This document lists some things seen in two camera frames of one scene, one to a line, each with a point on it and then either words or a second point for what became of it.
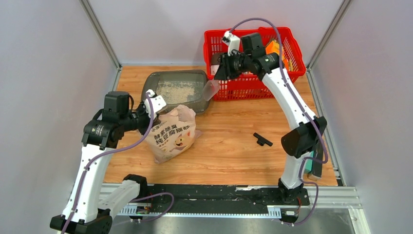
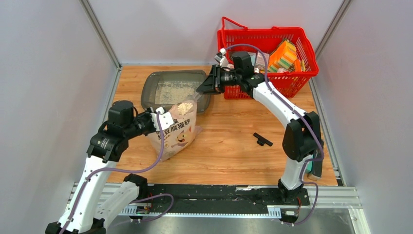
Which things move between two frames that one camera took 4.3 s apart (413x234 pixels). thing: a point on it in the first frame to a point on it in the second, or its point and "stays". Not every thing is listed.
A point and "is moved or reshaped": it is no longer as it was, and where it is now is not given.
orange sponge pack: (274, 47) to (284, 57)
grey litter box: (178, 87) stays
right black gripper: (221, 73) to (213, 84)
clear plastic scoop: (211, 89) is moved or reshaped
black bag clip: (261, 140) stays
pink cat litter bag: (175, 134) is moved or reshaped
